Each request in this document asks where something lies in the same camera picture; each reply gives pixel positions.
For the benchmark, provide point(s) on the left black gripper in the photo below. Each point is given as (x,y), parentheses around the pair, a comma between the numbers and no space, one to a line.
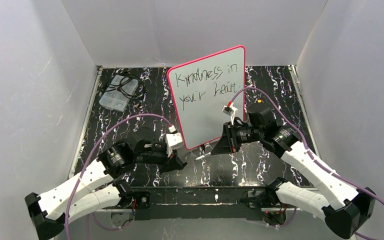
(169,158)

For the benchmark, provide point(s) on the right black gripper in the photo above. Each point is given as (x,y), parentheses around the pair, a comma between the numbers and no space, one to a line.
(228,137)

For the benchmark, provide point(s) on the white whiteboard marker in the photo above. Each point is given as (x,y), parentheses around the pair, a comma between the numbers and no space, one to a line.
(201,157)

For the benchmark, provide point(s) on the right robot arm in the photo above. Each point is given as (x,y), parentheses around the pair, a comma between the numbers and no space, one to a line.
(342,207)

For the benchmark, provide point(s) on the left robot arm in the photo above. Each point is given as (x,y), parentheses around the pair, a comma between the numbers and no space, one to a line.
(100,185)

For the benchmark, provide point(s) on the metal whiteboard stand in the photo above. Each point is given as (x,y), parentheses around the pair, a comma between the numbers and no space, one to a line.
(205,147)

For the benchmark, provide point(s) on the pink framed whiteboard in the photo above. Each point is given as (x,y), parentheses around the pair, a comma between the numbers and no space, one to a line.
(201,88)

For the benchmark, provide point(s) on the clear plastic box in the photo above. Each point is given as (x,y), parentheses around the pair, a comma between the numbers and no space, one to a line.
(119,92)

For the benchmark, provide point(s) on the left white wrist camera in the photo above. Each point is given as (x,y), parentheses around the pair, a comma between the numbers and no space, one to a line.
(174,140)

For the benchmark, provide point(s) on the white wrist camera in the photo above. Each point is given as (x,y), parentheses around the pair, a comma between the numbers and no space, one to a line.
(230,110)
(174,140)

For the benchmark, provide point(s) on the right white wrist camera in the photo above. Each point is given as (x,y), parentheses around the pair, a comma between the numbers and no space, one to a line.
(230,110)

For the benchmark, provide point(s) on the aluminium front rail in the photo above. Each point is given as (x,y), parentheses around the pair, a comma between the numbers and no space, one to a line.
(198,202)

